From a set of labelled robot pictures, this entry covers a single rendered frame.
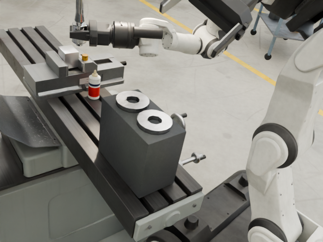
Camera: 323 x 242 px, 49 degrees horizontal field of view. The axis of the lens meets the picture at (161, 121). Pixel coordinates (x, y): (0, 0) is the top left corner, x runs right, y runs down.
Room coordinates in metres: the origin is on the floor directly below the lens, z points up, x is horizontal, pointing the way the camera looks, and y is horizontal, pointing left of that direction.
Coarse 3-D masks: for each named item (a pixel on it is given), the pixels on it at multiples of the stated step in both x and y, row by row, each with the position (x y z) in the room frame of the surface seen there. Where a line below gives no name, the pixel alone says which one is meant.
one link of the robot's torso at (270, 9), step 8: (264, 0) 0.96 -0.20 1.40; (272, 0) 0.95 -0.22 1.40; (280, 0) 0.93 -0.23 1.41; (288, 0) 0.92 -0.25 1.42; (296, 0) 0.92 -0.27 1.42; (304, 0) 0.91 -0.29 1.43; (272, 8) 0.96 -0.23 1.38; (280, 8) 0.95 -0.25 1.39; (288, 8) 0.94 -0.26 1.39; (296, 8) 0.93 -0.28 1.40; (280, 16) 0.97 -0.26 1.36; (288, 16) 0.97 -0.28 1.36
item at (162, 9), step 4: (164, 0) 0.54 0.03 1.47; (168, 0) 0.55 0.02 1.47; (172, 0) 0.55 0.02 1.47; (176, 0) 0.57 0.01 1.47; (180, 0) 0.58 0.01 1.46; (160, 4) 0.54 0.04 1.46; (164, 4) 0.54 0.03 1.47; (168, 4) 0.55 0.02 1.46; (172, 4) 0.56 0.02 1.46; (160, 8) 0.55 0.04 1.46; (164, 8) 0.54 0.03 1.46; (168, 8) 0.56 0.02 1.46; (164, 12) 0.55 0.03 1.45
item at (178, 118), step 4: (172, 116) 1.45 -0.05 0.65; (176, 116) 1.43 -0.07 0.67; (180, 116) 1.42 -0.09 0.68; (184, 116) 1.44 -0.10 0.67; (176, 120) 1.43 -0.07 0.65; (180, 120) 1.41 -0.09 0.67; (184, 120) 1.41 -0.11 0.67; (180, 124) 1.41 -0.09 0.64; (184, 124) 1.40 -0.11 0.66; (184, 128) 1.39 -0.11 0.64
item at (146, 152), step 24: (120, 96) 0.80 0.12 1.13; (144, 96) 0.82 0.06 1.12; (120, 120) 0.73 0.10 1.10; (144, 120) 0.71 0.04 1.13; (168, 120) 0.73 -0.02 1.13; (120, 144) 0.72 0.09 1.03; (144, 144) 0.65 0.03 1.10; (168, 144) 0.68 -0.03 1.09; (120, 168) 0.71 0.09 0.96; (144, 168) 0.64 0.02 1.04; (168, 168) 0.69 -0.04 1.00; (144, 192) 0.65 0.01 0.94
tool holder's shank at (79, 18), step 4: (76, 0) 1.06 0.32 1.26; (80, 0) 1.06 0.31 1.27; (76, 4) 1.06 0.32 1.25; (80, 4) 1.06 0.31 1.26; (76, 8) 1.06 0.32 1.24; (80, 8) 1.06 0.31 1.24; (76, 12) 1.06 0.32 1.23; (80, 12) 1.06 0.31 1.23; (76, 16) 1.06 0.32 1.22; (80, 16) 1.06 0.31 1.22; (76, 20) 1.06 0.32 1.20; (80, 20) 1.06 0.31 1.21; (84, 20) 1.07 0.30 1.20; (80, 24) 1.06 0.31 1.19
